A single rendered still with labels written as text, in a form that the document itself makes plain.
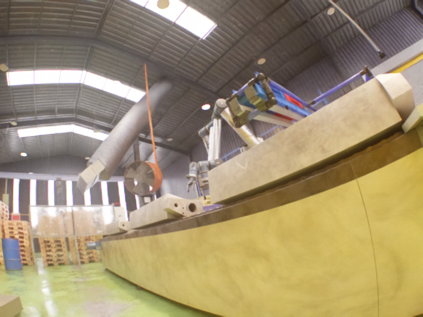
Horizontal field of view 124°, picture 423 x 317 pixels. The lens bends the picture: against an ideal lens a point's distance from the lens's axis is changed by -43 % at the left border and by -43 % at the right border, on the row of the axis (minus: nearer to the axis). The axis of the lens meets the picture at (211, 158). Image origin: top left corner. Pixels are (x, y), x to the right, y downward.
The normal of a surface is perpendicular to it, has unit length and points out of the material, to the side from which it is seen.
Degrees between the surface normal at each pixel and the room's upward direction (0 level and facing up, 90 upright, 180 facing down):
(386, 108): 80
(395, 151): 90
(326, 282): 90
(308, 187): 90
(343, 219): 90
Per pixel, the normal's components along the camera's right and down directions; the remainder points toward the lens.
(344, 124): -0.76, -0.21
